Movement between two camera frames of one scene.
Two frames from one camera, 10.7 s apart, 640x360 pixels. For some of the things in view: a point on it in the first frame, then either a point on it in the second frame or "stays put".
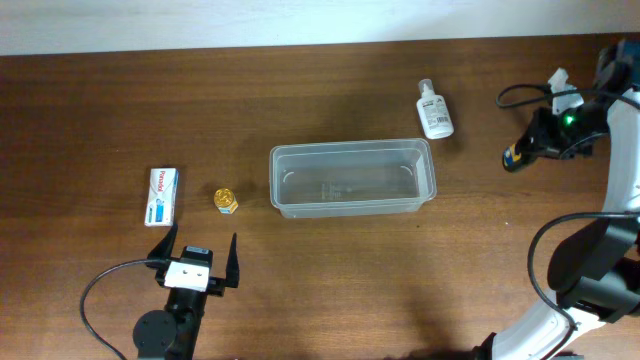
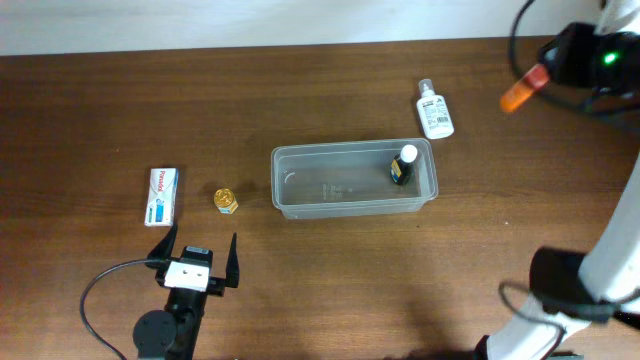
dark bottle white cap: (511, 155) → (402, 164)
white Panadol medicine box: (162, 196) stays put
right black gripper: (541, 138) → (552, 57)
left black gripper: (216, 286) stays put
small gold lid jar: (225, 201) stays put
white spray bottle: (434, 112) stays put
